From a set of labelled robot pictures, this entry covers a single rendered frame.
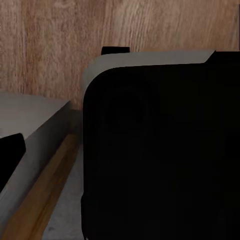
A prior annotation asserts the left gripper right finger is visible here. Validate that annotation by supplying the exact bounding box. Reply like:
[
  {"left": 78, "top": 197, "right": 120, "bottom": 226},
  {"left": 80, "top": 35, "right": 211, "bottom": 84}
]
[{"left": 224, "top": 133, "right": 240, "bottom": 173}]

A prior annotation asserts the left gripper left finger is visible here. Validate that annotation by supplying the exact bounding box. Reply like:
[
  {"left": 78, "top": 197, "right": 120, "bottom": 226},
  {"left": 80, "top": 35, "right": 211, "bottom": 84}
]
[{"left": 0, "top": 133, "right": 26, "bottom": 193}]

